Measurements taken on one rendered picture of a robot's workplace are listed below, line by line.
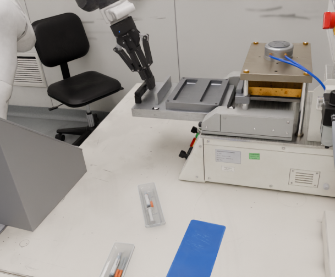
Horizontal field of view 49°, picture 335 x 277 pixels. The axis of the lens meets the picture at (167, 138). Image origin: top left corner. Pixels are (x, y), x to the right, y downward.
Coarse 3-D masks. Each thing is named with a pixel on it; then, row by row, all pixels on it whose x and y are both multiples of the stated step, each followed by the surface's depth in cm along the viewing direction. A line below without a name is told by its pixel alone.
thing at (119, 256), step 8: (112, 248) 93; (120, 248) 93; (128, 248) 92; (112, 256) 91; (120, 256) 90; (128, 256) 90; (112, 264) 88; (120, 264) 88; (104, 272) 87; (112, 272) 87; (120, 272) 86
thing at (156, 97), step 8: (168, 80) 125; (160, 88) 118; (168, 88) 125; (232, 88) 123; (144, 96) 123; (152, 96) 123; (160, 96) 118; (168, 96) 122; (232, 96) 122; (136, 104) 118; (144, 104) 118; (152, 104) 117; (160, 104) 117; (224, 104) 113; (136, 112) 116; (144, 112) 115; (152, 112) 114; (160, 112) 114; (168, 112) 113; (176, 112) 112; (184, 112) 111; (192, 112) 110; (200, 112) 110; (208, 112) 110; (192, 120) 112; (200, 120) 111
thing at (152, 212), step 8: (144, 184) 114; (152, 184) 114; (144, 192) 111; (152, 192) 111; (144, 200) 108; (152, 200) 108; (144, 208) 105; (152, 208) 104; (160, 208) 104; (144, 216) 102; (152, 216) 102; (160, 216) 102; (152, 224) 99
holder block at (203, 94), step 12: (180, 84) 123; (192, 84) 126; (204, 84) 121; (216, 84) 124; (228, 84) 123; (180, 96) 118; (192, 96) 114; (204, 96) 117; (216, 96) 113; (168, 108) 113; (180, 108) 112; (192, 108) 111; (204, 108) 110
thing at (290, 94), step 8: (256, 88) 101; (264, 88) 101; (272, 88) 100; (280, 88) 99; (288, 88) 99; (296, 88) 98; (256, 96) 103; (264, 96) 102; (272, 96) 101; (280, 96) 101; (288, 96) 100; (296, 96) 99
